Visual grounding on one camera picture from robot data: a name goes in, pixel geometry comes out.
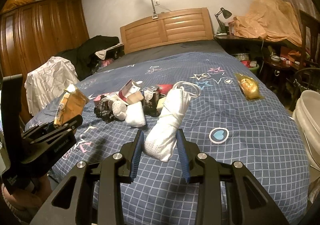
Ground wooden headboard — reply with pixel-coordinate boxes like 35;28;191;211
120;7;214;54

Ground white bubble wrap packet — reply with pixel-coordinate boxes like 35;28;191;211
125;102;146;127

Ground white fluffy sock ball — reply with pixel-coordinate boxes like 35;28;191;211
112;101;127;120

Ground beige sponge block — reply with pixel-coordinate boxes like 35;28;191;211
126;91;144;104

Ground brown wooden wardrobe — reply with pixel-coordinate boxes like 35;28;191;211
0;0;90;123

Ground white plastic bucket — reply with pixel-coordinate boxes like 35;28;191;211
292;90;320;182

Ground black clothes pile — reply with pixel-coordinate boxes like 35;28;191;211
55;36;119;81

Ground red round object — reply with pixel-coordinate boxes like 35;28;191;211
156;84;173;95

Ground black desk lamp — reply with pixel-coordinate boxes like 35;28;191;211
215;7;233;35

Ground black tissue pack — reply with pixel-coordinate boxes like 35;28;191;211
142;88;160;117

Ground black wicker chair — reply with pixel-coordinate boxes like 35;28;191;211
289;68;320;111

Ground green trash bin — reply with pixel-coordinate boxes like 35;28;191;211
241;60;259;75

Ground gold foil snack bag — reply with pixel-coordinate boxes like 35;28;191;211
235;73;264;101

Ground white knotted plastic bag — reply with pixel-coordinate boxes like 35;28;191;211
144;81;201;162

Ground orange snack wrapper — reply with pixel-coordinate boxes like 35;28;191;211
53;84;89;127

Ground dark wooden chair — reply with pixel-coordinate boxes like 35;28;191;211
299;10;319;70

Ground orange cloth cover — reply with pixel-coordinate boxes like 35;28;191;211
233;0;302;46

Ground black plaid cloth scrap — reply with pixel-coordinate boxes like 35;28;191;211
94;102;116;123

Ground white crumpled cover left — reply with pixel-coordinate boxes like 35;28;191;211
24;56;79;116

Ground dark bedside desk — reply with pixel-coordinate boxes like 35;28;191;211
215;35;300;89

